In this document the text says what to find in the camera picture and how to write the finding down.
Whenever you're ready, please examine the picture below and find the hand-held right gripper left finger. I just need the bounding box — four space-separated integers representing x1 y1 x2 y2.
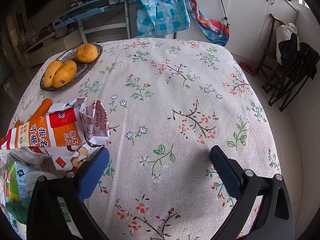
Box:
26 147 110 240

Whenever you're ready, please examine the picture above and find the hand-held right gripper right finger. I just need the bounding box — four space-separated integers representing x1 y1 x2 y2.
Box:
209 145 294 240

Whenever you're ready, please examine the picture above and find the red snack packet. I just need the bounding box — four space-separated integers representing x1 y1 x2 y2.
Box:
0 97 110 172

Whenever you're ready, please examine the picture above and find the pale blue milk carton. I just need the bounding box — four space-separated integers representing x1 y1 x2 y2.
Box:
5 160 34 203

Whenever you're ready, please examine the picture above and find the white plastic bag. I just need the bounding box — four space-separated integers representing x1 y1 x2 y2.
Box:
0 146 58 180

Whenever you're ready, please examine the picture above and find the large carrot piece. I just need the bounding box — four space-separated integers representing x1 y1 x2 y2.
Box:
29 99 53 120

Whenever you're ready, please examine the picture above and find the floral tablecloth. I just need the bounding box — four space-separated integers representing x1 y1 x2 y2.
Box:
5 38 282 240

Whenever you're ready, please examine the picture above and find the red slipper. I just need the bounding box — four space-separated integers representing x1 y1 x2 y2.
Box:
239 62 257 76

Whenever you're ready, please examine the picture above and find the long yellow mango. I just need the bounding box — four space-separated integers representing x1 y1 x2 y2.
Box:
52 60 77 88
43 60 63 88

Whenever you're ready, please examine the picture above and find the oval metal fruit tray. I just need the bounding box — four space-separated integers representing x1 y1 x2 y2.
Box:
39 44 103 92

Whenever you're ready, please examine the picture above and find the round yellow mango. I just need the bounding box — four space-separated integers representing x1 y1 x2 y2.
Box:
75 43 98 63

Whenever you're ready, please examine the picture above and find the cream television cabinet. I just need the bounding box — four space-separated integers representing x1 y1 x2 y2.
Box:
20 34 75 67

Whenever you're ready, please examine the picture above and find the black folding chair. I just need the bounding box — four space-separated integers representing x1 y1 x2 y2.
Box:
262 34 320 112

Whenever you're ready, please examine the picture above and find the colourful printed bag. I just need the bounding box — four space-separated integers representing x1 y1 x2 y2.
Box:
171 0 230 47

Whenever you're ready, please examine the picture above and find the beige kettlebell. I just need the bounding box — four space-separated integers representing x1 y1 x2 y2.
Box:
51 20 69 38

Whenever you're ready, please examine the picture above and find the dark wooden chair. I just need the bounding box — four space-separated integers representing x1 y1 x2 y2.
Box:
256 14 283 80

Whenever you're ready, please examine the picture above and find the white sack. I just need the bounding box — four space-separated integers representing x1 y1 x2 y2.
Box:
275 23 298 63

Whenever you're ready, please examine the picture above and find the white cabinet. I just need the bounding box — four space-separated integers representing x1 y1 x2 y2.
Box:
217 0 299 58

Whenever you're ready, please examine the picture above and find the blue checkered plastic bag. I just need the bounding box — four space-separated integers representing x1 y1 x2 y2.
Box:
125 0 190 37

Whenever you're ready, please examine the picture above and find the blue study desk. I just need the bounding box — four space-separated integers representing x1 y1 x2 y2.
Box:
51 0 132 45

